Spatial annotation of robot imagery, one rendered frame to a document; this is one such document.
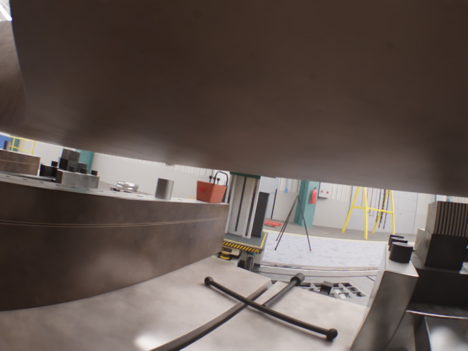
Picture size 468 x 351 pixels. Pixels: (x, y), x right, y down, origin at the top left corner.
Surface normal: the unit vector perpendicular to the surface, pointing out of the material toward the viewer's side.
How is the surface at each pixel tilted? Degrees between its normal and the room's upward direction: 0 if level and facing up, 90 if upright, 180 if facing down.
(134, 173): 90
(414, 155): 180
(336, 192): 90
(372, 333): 90
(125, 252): 90
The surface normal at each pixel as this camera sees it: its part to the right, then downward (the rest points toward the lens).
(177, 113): -0.18, 0.98
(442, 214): -0.70, -0.19
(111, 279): 0.90, 0.14
